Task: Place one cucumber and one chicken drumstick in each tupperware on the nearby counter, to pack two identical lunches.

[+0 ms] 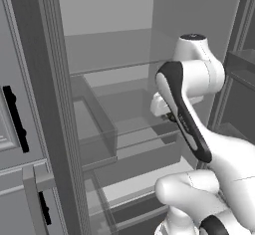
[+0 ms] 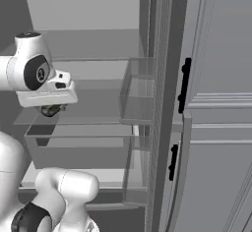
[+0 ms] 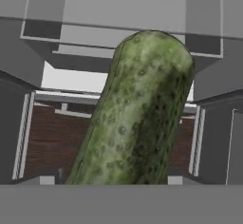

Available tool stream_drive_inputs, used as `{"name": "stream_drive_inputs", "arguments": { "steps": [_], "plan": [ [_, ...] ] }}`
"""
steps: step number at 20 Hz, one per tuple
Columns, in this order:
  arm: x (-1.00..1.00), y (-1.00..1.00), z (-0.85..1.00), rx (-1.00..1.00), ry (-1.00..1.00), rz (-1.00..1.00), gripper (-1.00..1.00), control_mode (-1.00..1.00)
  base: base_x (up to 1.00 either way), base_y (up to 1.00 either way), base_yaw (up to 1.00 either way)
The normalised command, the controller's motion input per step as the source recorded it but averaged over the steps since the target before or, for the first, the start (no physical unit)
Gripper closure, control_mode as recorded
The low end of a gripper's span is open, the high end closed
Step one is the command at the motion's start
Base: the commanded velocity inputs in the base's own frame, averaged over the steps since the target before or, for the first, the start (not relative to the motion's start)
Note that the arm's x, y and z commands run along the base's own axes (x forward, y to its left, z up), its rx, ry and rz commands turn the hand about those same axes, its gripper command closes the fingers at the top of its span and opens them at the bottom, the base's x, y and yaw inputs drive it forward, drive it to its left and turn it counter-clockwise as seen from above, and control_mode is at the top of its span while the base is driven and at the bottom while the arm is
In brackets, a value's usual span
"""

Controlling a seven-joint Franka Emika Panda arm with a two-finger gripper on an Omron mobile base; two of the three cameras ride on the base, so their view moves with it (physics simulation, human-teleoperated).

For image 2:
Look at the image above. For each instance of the grey fridge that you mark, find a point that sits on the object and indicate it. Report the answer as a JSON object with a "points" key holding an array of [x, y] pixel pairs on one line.
{"points": [[92, 19]]}

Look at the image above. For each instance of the clear fridge door bin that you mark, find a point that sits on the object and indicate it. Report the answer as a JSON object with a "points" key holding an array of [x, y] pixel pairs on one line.
{"points": [[138, 91], [136, 173]]}

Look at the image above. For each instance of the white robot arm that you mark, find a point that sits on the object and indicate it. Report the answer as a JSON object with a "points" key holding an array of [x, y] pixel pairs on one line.
{"points": [[29, 69]]}

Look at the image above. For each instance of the tall grey cupboard door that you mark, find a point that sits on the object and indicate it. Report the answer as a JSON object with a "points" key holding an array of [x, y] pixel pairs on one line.
{"points": [[223, 39]]}

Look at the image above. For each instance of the glass fridge shelf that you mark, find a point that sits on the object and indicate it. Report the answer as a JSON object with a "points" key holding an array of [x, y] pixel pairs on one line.
{"points": [[95, 59], [108, 177], [95, 120]]}

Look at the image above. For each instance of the clear fridge drawer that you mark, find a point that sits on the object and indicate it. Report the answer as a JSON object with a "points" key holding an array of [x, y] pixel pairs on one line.
{"points": [[85, 150]]}

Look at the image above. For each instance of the grey fridge door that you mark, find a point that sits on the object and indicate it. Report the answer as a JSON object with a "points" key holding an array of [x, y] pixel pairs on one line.
{"points": [[164, 78]]}

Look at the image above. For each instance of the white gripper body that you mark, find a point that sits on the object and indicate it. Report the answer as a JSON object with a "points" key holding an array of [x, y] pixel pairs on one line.
{"points": [[49, 95]]}

